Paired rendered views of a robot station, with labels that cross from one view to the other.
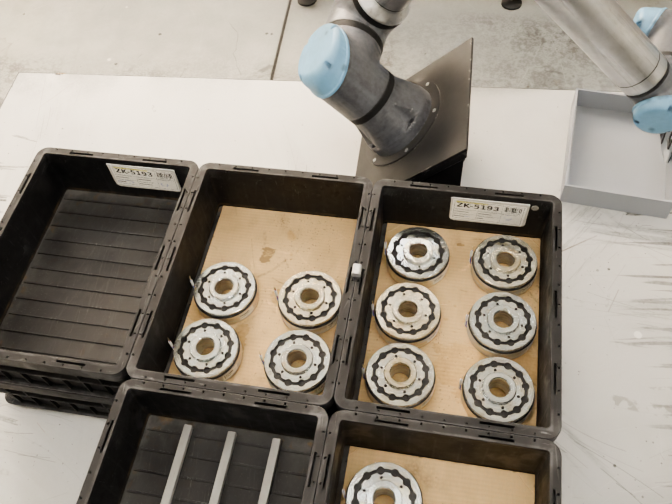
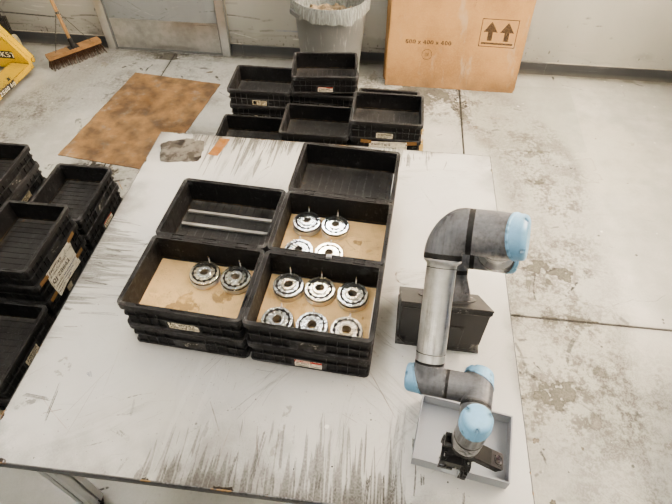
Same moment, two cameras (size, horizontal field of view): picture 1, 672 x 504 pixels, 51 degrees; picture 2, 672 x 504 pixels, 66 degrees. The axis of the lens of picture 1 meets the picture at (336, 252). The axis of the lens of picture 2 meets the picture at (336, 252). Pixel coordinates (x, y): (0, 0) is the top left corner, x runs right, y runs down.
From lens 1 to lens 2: 1.29 m
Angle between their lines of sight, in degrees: 48
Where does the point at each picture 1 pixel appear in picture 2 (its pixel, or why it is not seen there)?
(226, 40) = (645, 294)
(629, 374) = (303, 416)
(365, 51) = not seen: hidden behind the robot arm
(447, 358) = (298, 308)
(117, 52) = (609, 234)
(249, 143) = not seen: hidden behind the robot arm
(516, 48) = not seen: outside the picture
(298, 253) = (358, 253)
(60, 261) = (355, 177)
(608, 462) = (257, 396)
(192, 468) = (260, 225)
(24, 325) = (325, 171)
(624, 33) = (426, 320)
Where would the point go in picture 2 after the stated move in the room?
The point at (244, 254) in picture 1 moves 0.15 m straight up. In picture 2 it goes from (358, 234) to (359, 205)
